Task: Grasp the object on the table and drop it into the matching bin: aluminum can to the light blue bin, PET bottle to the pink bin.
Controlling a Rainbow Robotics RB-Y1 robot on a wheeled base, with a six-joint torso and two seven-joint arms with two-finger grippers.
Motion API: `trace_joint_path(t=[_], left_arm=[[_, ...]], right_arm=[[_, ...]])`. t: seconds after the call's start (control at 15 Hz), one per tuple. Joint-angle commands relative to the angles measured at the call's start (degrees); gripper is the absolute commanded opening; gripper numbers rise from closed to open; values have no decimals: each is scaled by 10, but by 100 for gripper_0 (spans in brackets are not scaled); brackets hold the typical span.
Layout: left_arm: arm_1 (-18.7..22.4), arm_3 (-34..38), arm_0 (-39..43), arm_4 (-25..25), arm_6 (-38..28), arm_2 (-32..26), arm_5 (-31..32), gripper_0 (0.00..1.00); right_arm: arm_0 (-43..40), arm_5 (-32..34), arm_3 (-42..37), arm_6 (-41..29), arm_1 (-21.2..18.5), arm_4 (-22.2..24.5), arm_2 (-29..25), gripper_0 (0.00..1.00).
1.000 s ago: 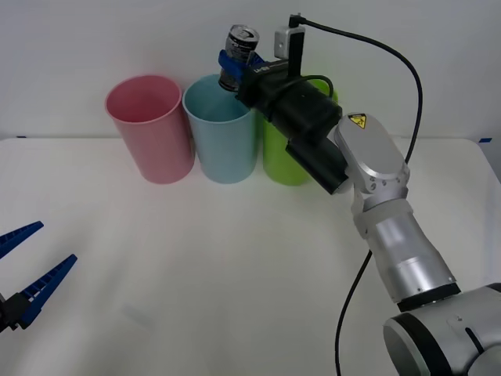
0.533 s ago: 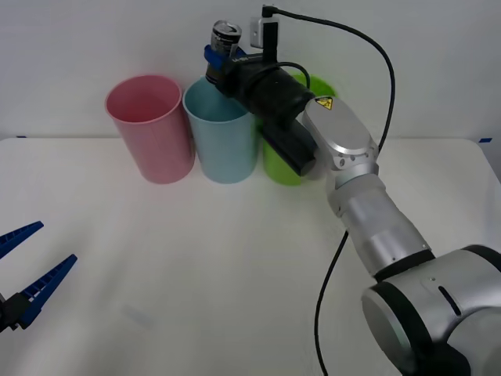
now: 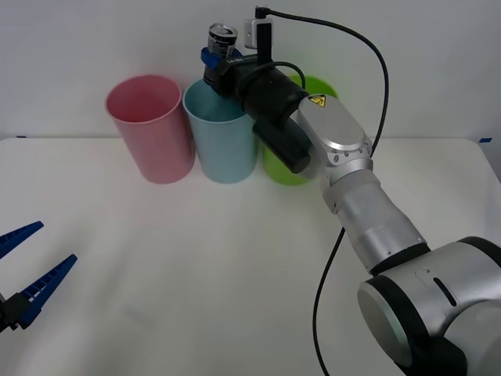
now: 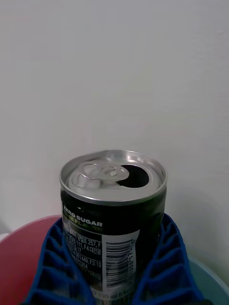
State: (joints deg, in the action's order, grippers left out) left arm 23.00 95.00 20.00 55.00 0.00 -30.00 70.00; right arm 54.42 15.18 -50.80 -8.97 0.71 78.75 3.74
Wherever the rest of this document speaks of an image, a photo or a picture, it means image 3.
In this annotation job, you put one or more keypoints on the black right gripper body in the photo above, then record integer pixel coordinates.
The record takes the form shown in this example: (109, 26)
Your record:
(233, 78)

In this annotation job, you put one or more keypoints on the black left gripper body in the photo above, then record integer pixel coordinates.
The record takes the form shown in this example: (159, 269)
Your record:
(6, 313)

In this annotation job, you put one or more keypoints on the green plastic bin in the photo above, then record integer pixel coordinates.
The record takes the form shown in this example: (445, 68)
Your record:
(276, 170)

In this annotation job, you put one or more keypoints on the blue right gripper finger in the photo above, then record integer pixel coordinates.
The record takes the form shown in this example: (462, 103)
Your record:
(238, 52)
(210, 58)

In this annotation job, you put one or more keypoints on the pale blue plastic bin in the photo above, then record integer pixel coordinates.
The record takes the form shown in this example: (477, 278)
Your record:
(223, 152)

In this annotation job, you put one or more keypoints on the silver and black drink can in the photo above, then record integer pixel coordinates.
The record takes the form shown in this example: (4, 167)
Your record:
(222, 39)

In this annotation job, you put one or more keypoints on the silver and black right arm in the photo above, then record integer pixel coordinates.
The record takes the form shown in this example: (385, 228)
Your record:
(344, 133)

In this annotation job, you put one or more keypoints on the pink plastic bin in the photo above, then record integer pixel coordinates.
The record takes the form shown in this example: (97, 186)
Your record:
(156, 149)

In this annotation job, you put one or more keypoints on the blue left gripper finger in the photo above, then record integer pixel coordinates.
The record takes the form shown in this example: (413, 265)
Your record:
(17, 236)
(43, 288)

